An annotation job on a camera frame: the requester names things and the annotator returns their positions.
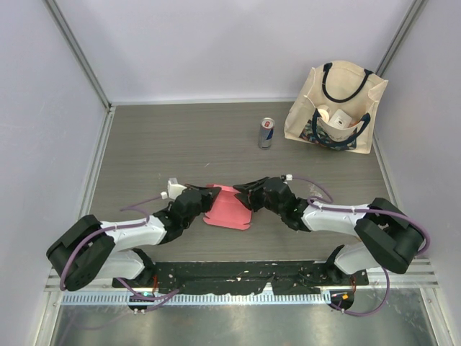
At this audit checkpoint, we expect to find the white box in bag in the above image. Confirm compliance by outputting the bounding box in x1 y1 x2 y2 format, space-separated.
328 109 352 130

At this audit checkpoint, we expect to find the white tape roll in bag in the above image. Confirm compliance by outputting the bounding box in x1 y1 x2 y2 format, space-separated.
317 105 330 123

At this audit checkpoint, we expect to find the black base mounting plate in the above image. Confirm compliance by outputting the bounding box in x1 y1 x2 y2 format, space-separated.
125 261 369 296

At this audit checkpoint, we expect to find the grey slotted cable duct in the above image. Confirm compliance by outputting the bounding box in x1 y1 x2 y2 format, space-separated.
61 291 331 306

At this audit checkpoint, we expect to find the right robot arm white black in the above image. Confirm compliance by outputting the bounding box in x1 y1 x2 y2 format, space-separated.
234 174 430 285

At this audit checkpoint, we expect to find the pink paper box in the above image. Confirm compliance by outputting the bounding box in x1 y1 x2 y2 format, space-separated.
203 185 252 231

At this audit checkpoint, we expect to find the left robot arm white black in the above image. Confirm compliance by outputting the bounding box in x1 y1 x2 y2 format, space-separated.
46 185 221 291

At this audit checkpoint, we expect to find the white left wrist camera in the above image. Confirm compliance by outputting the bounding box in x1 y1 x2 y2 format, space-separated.
161 177 187 200

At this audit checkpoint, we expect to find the beige canvas tote bag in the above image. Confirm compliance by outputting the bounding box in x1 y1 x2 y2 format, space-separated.
284 61 388 154

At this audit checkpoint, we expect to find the clear plastic wrapper scrap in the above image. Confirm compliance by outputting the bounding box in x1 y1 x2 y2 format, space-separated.
309 184 323 198

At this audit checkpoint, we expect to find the silver blue drink can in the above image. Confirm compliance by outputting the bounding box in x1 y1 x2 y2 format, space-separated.
258 117 274 149

